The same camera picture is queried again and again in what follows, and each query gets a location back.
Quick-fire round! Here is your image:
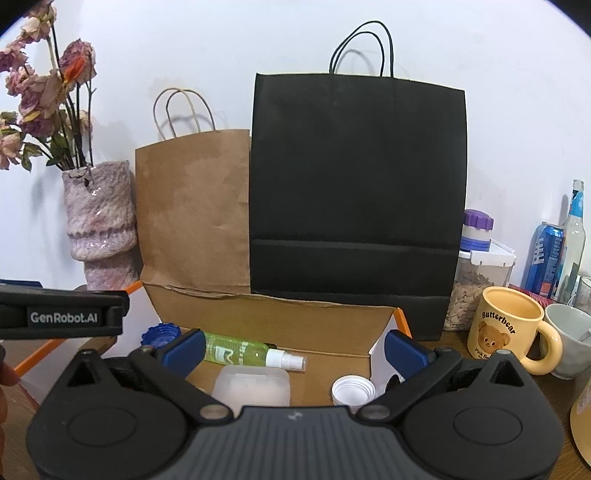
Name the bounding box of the person's left hand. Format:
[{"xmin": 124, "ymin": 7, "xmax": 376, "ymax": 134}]
[{"xmin": 0, "ymin": 362, "xmax": 20, "ymax": 424}]

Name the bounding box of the blue ribbed bottle cap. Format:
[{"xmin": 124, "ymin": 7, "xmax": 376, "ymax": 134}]
[{"xmin": 140, "ymin": 323, "xmax": 181, "ymax": 349}]

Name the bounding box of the green spray bottle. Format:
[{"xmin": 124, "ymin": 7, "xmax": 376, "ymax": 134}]
[{"xmin": 204, "ymin": 332, "xmax": 307, "ymax": 372}]

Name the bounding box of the white ribbed bottle cap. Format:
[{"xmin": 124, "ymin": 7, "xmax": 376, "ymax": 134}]
[{"xmin": 331, "ymin": 375, "xmax": 377, "ymax": 413}]

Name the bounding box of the translucent plastic box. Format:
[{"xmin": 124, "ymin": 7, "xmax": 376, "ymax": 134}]
[{"xmin": 211, "ymin": 366, "xmax": 290, "ymax": 417}]

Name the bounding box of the red orange cardboard box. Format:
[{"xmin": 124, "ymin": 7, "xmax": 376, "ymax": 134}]
[{"xmin": 16, "ymin": 282, "xmax": 411, "ymax": 406}]

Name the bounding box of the yellow bear mug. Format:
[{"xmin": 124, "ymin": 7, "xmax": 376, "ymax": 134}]
[{"xmin": 467, "ymin": 286, "xmax": 563, "ymax": 375}]

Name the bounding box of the pink textured ceramic vase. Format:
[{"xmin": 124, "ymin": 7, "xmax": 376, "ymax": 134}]
[{"xmin": 62, "ymin": 161, "xmax": 138, "ymax": 291}]

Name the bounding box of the clear food storage container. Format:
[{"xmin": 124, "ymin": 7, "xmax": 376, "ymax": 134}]
[{"xmin": 444, "ymin": 240, "xmax": 516, "ymax": 331}]

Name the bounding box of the small red box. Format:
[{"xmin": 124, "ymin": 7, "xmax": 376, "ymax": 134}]
[{"xmin": 504, "ymin": 284, "xmax": 555, "ymax": 312}]

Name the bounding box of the purple lidded small jar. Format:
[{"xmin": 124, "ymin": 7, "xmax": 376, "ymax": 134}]
[{"xmin": 460, "ymin": 209, "xmax": 494, "ymax": 252}]

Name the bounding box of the grey ceramic cup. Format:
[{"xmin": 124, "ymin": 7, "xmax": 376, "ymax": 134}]
[{"xmin": 545, "ymin": 303, "xmax": 590, "ymax": 380}]

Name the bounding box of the blue drink can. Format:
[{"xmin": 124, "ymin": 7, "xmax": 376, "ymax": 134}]
[{"xmin": 522, "ymin": 222, "xmax": 564, "ymax": 298}]

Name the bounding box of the beige thermos jug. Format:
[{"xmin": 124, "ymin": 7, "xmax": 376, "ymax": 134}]
[{"xmin": 569, "ymin": 379, "xmax": 591, "ymax": 467}]

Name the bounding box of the clear drinking glass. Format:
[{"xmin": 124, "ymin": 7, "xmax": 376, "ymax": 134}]
[{"xmin": 573, "ymin": 276, "xmax": 591, "ymax": 315}]

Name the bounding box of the brown paper bag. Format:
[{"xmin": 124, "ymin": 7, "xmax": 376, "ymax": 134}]
[{"xmin": 134, "ymin": 87, "xmax": 253, "ymax": 296}]

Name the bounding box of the black paper bag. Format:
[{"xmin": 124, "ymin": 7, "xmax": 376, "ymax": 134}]
[{"xmin": 249, "ymin": 34, "xmax": 468, "ymax": 340}]

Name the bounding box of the clear glass bottle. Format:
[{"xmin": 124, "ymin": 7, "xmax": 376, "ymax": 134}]
[{"xmin": 554, "ymin": 179, "xmax": 586, "ymax": 304}]

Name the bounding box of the dried pink flower bouquet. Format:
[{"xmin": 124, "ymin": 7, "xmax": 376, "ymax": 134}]
[{"xmin": 1, "ymin": 1, "xmax": 96, "ymax": 171}]

